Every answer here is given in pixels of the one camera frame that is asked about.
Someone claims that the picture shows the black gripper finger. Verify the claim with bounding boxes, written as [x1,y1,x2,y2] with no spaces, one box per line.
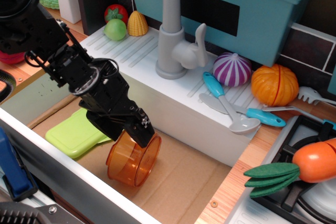
[124,122,155,148]
[86,111,123,141]

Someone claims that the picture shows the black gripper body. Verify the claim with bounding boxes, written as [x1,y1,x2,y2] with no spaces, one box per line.
[80,58,151,128]

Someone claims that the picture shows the orange transparent plastic pot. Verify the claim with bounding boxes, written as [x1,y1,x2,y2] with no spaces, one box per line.
[106,131,161,187]

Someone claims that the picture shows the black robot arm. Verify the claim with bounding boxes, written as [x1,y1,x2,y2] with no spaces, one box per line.
[1,0,154,148]

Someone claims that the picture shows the white toy sink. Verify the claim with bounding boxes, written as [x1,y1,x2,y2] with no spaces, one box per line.
[1,29,252,223]

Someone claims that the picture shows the green plastic cutting board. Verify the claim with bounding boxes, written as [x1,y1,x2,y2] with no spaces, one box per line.
[45,109,111,159]

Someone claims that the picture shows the green toy apple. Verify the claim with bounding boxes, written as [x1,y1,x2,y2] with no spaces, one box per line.
[103,19,127,41]

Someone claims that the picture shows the yellow toy corn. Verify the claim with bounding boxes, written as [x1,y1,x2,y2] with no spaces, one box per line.
[127,10,149,37]

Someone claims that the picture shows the grey toy faucet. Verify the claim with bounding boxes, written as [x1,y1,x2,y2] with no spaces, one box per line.
[155,0,208,80]

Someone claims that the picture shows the red toy tomato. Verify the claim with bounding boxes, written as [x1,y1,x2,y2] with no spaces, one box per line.
[104,4,129,24]

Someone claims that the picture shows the white salt shaker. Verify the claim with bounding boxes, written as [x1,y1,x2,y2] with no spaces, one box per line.
[58,0,81,24]

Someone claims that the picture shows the blue clamp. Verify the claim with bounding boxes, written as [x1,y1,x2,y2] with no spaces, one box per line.
[1,128,38,202]

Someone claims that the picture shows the purple striped toy onion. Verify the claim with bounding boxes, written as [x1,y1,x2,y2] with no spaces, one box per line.
[213,52,252,87]

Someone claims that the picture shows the orange toy pumpkin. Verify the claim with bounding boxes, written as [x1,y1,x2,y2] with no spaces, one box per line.
[251,64,299,106]

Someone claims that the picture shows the teal plastic bin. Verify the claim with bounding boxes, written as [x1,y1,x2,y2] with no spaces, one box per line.
[135,0,308,66]

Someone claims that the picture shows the black toy stove grate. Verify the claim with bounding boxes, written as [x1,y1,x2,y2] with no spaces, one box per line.
[247,116,335,223]

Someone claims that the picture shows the grey toy pasta fork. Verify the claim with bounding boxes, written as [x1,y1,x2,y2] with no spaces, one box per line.
[261,86,336,125]

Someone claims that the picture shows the orange toy carrot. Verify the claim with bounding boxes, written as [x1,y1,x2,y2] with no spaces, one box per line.
[244,138,335,198]

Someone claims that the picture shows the grey knife blue handle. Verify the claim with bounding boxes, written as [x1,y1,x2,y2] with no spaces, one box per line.
[199,93,286,127]

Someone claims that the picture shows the black cable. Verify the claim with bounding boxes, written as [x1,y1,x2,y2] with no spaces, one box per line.
[0,69,17,103]

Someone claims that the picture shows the grey ladle blue handle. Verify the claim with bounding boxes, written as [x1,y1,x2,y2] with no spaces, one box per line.
[203,72,261,135]

